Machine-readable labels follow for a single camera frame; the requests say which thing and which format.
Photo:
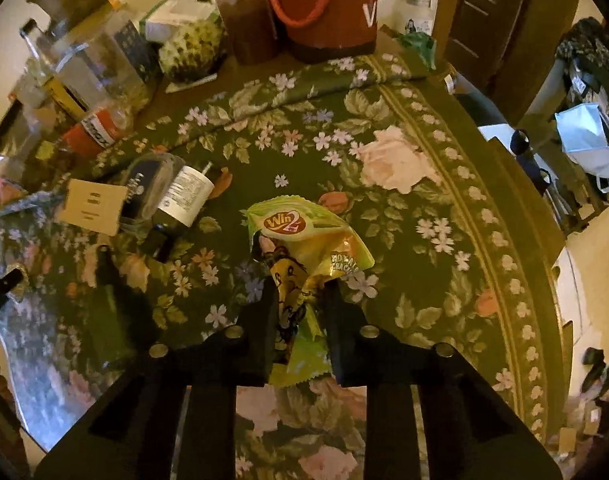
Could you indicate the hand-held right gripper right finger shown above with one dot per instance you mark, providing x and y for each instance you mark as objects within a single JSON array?
[{"x": 342, "y": 350}]

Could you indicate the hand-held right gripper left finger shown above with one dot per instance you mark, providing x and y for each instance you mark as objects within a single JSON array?
[{"x": 259, "y": 350}]

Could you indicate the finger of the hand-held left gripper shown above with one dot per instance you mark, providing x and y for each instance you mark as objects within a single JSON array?
[{"x": 4, "y": 287}]

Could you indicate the beige paper card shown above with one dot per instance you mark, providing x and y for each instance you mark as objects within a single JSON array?
[{"x": 92, "y": 205}]

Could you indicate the yellow snack packet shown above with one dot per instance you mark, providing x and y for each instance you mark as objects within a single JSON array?
[{"x": 304, "y": 230}]

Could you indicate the dark bottle white label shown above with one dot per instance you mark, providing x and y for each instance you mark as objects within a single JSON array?
[{"x": 187, "y": 195}]

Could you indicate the dark floral tablecloth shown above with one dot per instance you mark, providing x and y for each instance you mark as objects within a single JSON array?
[{"x": 409, "y": 240}]

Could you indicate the red label plastic bottle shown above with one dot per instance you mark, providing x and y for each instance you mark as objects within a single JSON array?
[{"x": 92, "y": 132}]

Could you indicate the yellow label sauce bottle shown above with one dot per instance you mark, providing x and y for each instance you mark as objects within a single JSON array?
[{"x": 44, "y": 72}]

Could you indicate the clear glass jar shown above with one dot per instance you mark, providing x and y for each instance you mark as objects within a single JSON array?
[{"x": 109, "y": 50}]

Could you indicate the white side table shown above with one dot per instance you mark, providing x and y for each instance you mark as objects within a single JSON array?
[{"x": 494, "y": 135}]

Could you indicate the black mug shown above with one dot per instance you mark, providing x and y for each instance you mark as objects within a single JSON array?
[{"x": 522, "y": 142}]

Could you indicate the green filled glass jar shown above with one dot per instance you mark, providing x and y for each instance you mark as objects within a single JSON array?
[{"x": 189, "y": 55}]

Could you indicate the green plastic bag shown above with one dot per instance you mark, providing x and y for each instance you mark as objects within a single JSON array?
[{"x": 417, "y": 47}]

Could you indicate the red thermos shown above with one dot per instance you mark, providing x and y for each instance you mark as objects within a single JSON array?
[{"x": 329, "y": 35}]

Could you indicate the brown liquid jar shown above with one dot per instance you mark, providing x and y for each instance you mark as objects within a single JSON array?
[{"x": 249, "y": 30}]

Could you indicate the pale plastic bag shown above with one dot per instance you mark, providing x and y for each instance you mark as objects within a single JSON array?
[{"x": 584, "y": 135}]

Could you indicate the white lid glass jar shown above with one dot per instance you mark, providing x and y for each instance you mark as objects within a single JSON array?
[{"x": 414, "y": 10}]

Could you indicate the dark wooden door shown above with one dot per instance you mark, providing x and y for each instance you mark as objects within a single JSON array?
[{"x": 489, "y": 10}]

